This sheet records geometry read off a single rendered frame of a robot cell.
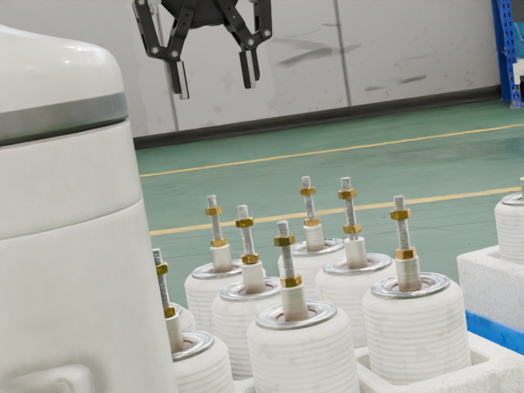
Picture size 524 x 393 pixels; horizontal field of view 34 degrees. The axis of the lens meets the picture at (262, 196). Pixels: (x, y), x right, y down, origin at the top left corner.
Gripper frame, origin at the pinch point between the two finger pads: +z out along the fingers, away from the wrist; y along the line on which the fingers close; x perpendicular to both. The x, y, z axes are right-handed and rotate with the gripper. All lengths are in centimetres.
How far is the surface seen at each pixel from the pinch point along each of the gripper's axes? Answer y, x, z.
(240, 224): 0.1, 0.8, 14.7
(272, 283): -2.6, -0.4, 21.8
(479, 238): -77, -92, 47
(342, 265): -11.1, -1.8, 22.0
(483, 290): -35, -15, 33
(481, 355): -18.1, 14.0, 29.4
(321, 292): -7.6, 0.1, 23.9
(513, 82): -246, -346, 33
